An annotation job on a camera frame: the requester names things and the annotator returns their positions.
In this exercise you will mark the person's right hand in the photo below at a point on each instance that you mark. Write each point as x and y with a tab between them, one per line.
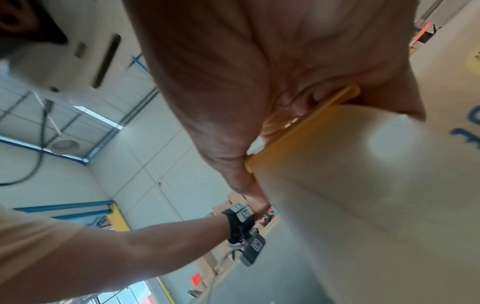
243	74

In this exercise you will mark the brown cardboard box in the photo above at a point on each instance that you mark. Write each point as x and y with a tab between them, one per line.
461	184

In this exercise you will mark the person's left forearm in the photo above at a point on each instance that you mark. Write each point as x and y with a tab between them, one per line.
150	246

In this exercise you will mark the person's beige shirt sleeve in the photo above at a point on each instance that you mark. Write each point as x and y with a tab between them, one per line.
33	255

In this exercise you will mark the red motorcycle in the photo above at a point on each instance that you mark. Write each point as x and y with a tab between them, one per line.
268	218

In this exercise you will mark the left wrist tracker band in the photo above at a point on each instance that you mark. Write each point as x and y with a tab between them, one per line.
238	221

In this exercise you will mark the blue orange shelving rack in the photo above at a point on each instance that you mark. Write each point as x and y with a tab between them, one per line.
425	29

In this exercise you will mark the round ceiling light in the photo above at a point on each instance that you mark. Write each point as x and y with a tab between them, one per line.
65	146

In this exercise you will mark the red sign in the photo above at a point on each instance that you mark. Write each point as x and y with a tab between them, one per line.
196	280

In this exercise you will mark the white head-mounted camera rig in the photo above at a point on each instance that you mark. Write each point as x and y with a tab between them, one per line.
86	44

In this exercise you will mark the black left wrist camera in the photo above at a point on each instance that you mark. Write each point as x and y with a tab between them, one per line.
253	249

